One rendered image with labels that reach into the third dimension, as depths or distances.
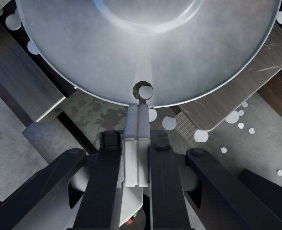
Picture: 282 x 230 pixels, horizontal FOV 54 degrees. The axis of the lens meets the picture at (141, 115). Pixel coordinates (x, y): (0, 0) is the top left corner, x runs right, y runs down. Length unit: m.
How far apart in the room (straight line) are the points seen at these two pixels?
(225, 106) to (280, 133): 0.90
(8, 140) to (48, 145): 0.74
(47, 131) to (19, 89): 0.09
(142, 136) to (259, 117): 1.04
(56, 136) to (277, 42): 0.33
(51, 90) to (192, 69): 0.19
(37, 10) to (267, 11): 0.25
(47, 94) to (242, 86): 0.25
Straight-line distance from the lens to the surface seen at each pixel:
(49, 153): 0.47
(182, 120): 0.93
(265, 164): 1.20
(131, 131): 0.16
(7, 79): 0.42
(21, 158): 1.19
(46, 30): 0.33
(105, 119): 0.44
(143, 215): 1.15
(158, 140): 0.17
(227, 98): 0.32
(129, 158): 0.15
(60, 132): 0.46
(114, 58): 0.31
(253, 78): 0.33
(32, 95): 0.41
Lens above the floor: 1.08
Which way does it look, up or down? 90 degrees down
